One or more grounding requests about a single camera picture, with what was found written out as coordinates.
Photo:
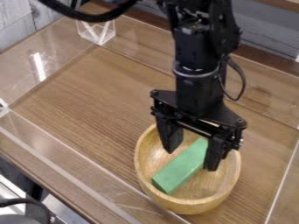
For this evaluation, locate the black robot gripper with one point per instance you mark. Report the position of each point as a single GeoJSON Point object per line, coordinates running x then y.
{"type": "Point", "coordinates": [196, 107]}

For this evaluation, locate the green rectangular block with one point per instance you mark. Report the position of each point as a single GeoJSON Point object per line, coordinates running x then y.
{"type": "Point", "coordinates": [182, 167]}

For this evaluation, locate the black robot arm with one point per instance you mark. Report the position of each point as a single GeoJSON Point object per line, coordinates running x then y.
{"type": "Point", "coordinates": [206, 36]}

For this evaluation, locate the brown wooden bowl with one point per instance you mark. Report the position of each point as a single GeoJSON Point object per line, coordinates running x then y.
{"type": "Point", "coordinates": [208, 187]}

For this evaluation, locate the black metal table bracket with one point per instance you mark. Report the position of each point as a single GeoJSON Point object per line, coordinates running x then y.
{"type": "Point", "coordinates": [34, 211]}

